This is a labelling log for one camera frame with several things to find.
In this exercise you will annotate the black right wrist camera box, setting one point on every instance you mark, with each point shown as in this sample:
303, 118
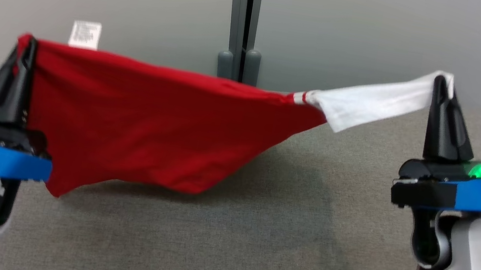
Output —
424, 195

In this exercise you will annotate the red garment white striped sleeves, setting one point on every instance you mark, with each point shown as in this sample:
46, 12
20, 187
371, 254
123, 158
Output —
149, 130

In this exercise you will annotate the grey partition post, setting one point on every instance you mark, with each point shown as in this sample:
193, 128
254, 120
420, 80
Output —
241, 9

